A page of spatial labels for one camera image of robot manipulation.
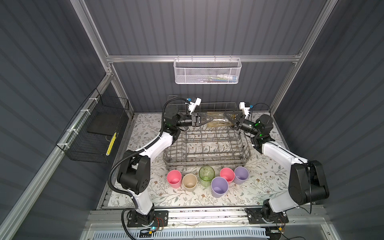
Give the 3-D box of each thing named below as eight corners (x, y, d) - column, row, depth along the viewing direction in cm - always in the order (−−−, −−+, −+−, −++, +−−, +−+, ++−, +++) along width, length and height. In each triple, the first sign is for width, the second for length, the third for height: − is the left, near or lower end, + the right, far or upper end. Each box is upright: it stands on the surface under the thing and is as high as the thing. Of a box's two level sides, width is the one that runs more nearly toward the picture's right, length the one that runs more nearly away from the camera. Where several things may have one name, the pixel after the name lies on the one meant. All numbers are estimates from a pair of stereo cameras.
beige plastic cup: (183, 194, 83) (181, 188, 75) (183, 180, 88) (182, 173, 79) (197, 194, 83) (197, 188, 75) (197, 180, 88) (197, 173, 79)
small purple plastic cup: (232, 186, 86) (235, 180, 78) (230, 174, 90) (233, 166, 82) (245, 186, 86) (251, 179, 78) (243, 174, 90) (247, 166, 82)
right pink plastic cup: (216, 178, 88) (218, 172, 81) (223, 171, 91) (225, 164, 83) (227, 187, 85) (230, 181, 77) (233, 179, 87) (237, 173, 80)
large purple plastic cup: (214, 201, 80) (217, 194, 70) (209, 186, 86) (211, 178, 75) (226, 197, 82) (231, 190, 72) (221, 183, 87) (224, 174, 77)
